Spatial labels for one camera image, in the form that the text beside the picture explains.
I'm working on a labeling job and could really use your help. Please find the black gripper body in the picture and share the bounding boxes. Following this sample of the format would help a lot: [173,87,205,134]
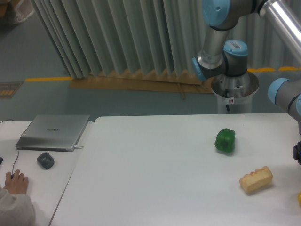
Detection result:
[293,141,301,166]

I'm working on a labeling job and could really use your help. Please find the yellow bell pepper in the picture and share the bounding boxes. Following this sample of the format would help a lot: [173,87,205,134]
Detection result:
[297,192,301,206]

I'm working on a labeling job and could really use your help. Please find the grey sleeved forearm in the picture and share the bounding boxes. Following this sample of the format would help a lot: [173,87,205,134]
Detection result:
[0,187,36,226]

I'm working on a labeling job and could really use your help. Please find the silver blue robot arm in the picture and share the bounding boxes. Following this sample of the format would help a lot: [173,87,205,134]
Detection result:
[192,0,301,114]

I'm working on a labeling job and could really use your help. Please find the green bell pepper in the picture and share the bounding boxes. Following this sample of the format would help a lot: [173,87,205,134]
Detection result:
[214,128,236,154]

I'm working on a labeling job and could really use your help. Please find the small black pepper toy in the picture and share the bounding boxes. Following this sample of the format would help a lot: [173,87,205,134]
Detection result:
[37,152,55,170]

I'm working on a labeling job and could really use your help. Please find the person's hand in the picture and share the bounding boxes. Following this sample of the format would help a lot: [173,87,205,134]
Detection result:
[4,169,29,194]

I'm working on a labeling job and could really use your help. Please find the yellow bread loaf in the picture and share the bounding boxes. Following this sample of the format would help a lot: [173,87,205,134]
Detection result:
[239,166,273,193]

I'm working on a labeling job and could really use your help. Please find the brown cardboard sheet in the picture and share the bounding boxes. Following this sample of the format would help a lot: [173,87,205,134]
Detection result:
[69,69,212,99]

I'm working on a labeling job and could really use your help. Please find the pale green folding curtain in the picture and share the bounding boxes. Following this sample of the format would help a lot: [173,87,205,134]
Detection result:
[32,0,301,80]

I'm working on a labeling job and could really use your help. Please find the silver closed laptop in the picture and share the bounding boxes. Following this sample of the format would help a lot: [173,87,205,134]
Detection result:
[16,115,90,152]

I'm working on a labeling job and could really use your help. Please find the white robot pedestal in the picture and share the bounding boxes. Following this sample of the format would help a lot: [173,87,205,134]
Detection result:
[211,72,259,114]

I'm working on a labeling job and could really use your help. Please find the black mouse cable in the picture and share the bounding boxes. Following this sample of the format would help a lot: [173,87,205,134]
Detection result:
[0,119,32,174]

